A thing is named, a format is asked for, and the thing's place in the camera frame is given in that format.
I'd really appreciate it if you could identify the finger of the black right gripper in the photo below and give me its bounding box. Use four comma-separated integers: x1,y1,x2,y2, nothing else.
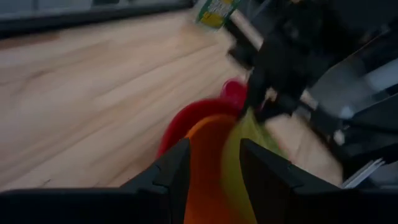
255,93,313,124
238,70,272,118

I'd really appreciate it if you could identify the white cylindrical tube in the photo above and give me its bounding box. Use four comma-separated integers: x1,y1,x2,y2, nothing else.
229,9,266,51

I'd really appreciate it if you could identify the grey metal shelf rack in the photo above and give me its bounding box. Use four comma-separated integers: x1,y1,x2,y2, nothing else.
306,26,398,191

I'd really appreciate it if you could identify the yellow-green plastic bowl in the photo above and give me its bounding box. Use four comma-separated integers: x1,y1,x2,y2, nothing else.
220,108,289,224

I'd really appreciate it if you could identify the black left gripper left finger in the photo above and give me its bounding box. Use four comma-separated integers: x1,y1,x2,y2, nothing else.
119,138,192,224

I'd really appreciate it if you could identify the orange plastic bowl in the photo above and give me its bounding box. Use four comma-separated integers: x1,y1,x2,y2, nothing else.
183,113,258,224

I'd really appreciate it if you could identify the small red plastic bowl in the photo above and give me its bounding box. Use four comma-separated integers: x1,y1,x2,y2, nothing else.
220,77,249,110

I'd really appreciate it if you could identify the black table edge rail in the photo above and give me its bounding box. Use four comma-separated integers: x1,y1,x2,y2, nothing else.
0,0,195,39

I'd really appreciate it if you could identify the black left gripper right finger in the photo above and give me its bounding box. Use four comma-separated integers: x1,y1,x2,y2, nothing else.
238,138,341,224

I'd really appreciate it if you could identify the green and yellow box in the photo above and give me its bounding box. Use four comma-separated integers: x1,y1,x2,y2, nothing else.
195,0,243,31

